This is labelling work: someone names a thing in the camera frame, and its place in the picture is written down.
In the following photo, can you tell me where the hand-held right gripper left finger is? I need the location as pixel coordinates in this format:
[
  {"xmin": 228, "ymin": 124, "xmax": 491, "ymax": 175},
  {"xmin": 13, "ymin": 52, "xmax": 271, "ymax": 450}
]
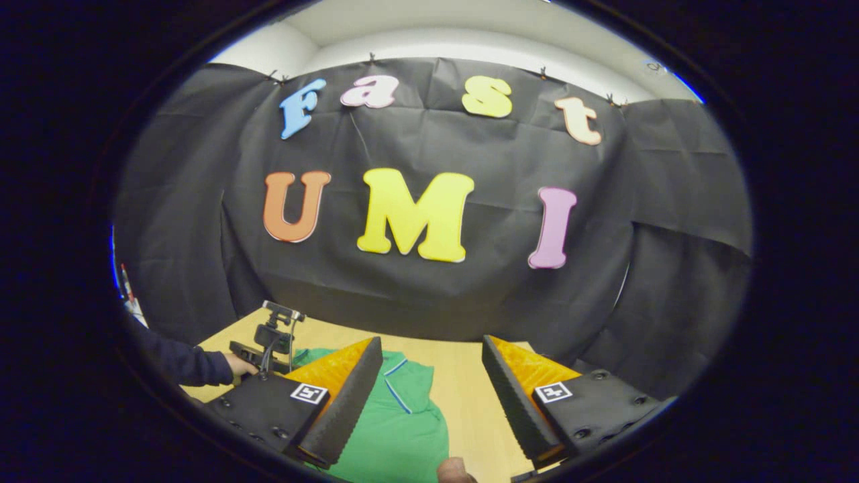
[{"xmin": 201, "ymin": 335, "xmax": 383, "ymax": 470}]

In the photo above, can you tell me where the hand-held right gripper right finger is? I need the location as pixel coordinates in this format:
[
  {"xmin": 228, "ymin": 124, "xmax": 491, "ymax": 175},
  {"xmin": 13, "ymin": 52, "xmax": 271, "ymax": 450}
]
[{"xmin": 482, "ymin": 334, "xmax": 672, "ymax": 470}]

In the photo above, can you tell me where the green T-shirt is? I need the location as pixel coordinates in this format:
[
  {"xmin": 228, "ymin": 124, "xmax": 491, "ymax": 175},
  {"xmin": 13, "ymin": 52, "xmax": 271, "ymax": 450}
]
[{"xmin": 292, "ymin": 347, "xmax": 450, "ymax": 483}]

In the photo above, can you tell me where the black backdrop cloth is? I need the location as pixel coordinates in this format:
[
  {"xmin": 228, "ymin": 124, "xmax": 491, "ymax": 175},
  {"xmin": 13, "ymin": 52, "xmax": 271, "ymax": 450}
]
[{"xmin": 111, "ymin": 57, "xmax": 754, "ymax": 402}]

